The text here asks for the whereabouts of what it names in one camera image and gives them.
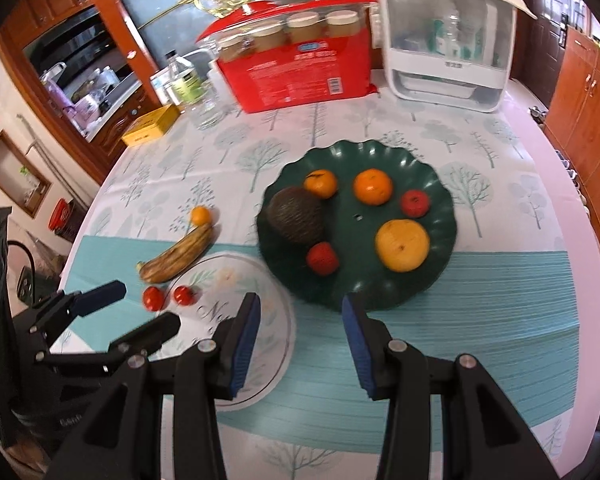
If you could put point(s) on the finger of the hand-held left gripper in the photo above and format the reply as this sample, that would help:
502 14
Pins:
100 295
147 329

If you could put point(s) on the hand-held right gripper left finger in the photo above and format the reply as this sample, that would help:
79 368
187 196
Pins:
245 345

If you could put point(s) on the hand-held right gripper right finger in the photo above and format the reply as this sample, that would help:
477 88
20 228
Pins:
357 345

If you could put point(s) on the red cherry tomato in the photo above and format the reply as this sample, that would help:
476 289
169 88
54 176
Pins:
414 203
153 298
184 295
322 258

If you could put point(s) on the green scalloped plastic plate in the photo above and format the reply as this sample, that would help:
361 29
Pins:
360 280

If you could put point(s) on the white floral ceramic plate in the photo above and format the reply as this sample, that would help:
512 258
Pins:
230 280

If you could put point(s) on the large yellow citrus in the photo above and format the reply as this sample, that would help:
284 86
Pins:
402 245

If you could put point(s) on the dark green avocado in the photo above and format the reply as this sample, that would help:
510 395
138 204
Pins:
296 216

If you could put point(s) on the orange mandarin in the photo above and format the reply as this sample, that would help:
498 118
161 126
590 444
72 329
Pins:
373 187
321 184

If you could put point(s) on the spotted ripe banana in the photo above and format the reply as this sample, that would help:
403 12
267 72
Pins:
180 257

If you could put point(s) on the red waste bin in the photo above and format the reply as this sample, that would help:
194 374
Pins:
62 214

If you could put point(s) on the small orange kumquat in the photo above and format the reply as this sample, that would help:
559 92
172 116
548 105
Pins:
200 215

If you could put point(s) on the yellow tin box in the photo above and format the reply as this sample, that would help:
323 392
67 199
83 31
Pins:
150 126

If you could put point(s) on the clear ribbed drinking glass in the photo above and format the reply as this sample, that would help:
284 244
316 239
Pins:
207 107

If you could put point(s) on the clear bottle with green label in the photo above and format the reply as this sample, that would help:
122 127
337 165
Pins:
182 80

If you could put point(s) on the black range hood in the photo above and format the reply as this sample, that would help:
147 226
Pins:
65 42

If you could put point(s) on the red paper cup package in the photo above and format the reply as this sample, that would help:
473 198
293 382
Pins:
300 77

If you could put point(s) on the white bottle sterilizer cabinet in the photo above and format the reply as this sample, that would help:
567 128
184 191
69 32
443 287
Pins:
445 60

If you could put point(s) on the wooden storage cabinet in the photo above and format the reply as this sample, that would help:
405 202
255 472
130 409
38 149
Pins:
590 125

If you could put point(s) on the clear box with red lid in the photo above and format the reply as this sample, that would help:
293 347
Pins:
260 12

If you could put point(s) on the dark entrance door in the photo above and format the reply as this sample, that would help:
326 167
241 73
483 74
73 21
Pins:
550 35

